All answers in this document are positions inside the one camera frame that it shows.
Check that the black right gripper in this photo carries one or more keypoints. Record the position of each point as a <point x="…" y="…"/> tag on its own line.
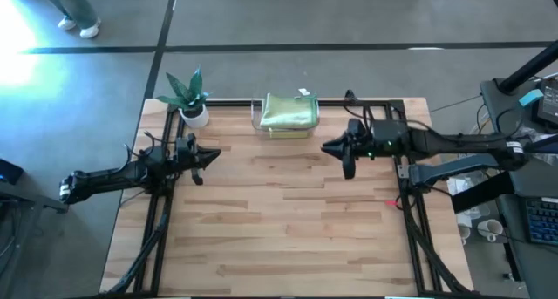
<point x="388" y="137"/>

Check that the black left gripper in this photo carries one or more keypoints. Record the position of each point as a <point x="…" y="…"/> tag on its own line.
<point x="181" y="153"/>

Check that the sage green microfiber towel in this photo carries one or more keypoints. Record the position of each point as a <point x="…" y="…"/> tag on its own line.
<point x="287" y="111"/>

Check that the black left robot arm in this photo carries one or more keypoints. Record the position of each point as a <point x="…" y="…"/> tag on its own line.
<point x="113" y="177"/>

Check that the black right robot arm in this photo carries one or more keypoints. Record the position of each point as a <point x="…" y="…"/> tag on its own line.
<point x="462" y="153"/>

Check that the snake plant in white pot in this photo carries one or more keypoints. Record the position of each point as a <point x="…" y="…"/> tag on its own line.
<point x="192" y="107"/>

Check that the small red clip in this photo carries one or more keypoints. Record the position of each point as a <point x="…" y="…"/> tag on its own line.
<point x="391" y="202"/>

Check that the clear plastic bin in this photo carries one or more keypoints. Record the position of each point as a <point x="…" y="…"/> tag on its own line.
<point x="256" y="116"/>

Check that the white mug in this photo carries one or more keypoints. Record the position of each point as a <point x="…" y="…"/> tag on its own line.
<point x="464" y="233"/>
<point x="490" y="228"/>

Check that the dark side table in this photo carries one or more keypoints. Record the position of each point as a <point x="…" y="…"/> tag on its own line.
<point x="22" y="203"/>

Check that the grey desk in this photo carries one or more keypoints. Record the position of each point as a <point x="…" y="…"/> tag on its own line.
<point x="532" y="181"/>

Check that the light blue block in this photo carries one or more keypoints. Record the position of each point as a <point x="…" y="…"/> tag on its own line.
<point x="530" y="97"/>

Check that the black pole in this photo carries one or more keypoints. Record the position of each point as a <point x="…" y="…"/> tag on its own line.
<point x="529" y="65"/>

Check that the person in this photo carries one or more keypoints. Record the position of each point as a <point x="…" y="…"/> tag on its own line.
<point x="74" y="2"/>

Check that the backlit black keyboard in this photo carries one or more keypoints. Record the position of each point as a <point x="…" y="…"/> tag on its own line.
<point x="542" y="220"/>

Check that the small black bracket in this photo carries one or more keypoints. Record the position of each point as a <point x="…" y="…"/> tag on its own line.
<point x="350" y="95"/>

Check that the black aluminium table frame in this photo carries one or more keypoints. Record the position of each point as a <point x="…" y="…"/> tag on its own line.
<point x="283" y="103"/>

